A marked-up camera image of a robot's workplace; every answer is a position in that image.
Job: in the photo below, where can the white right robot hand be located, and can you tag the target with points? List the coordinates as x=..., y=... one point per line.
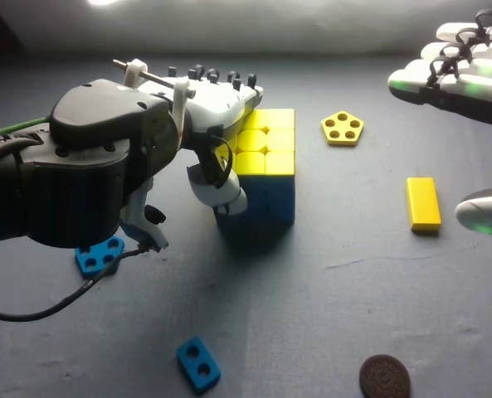
x=478, y=83

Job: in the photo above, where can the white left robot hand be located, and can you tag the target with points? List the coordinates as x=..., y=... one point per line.
x=216, y=99

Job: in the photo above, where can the colourful puzzle cube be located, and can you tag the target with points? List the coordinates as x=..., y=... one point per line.
x=270, y=145

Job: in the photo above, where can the yellow pentagon block with holes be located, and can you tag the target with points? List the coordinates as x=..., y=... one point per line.
x=342, y=126

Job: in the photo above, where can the yellow rectangular block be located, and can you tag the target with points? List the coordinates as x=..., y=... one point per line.
x=423, y=203

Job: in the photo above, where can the blue pentagon block with holes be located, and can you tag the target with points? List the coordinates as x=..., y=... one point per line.
x=100, y=253

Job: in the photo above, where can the grey table cloth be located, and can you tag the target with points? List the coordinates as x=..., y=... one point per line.
x=332, y=290

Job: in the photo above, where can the blue two-hole block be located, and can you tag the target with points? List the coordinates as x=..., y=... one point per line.
x=200, y=385

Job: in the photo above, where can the dark chocolate sandwich cookie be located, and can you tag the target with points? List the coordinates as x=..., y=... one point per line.
x=384, y=377

